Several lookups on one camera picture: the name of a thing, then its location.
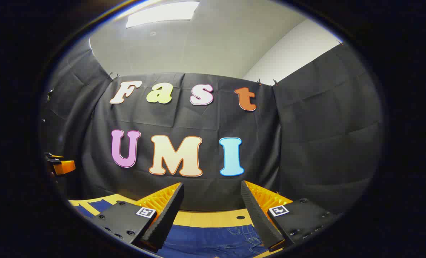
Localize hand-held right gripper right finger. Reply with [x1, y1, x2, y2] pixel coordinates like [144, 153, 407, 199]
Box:
[240, 180, 343, 253]

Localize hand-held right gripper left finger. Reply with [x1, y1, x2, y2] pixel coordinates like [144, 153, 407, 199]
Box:
[91, 182, 185, 253]

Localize blue denim jeans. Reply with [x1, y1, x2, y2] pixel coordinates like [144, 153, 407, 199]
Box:
[75, 199, 269, 258]

